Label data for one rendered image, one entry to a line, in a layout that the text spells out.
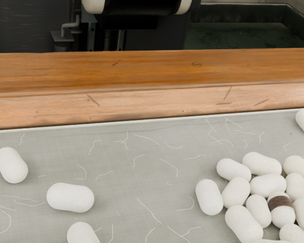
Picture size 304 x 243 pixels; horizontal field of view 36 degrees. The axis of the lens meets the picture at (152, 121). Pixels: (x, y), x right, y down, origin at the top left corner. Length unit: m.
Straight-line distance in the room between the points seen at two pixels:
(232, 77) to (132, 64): 0.12
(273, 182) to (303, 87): 0.20
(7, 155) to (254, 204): 0.21
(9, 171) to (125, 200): 0.10
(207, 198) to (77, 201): 0.11
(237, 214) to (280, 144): 0.15
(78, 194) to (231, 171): 0.14
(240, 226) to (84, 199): 0.12
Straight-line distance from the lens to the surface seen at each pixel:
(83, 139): 0.46
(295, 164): 0.46
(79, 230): 0.35
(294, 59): 0.65
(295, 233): 0.39
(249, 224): 0.38
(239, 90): 0.55
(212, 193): 0.39
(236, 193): 0.40
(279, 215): 0.40
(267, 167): 0.44
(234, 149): 0.48
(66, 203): 0.37
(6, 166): 0.40
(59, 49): 1.21
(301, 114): 0.55
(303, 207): 0.42
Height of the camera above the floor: 1.02
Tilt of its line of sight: 34 degrees down
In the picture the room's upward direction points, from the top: 10 degrees clockwise
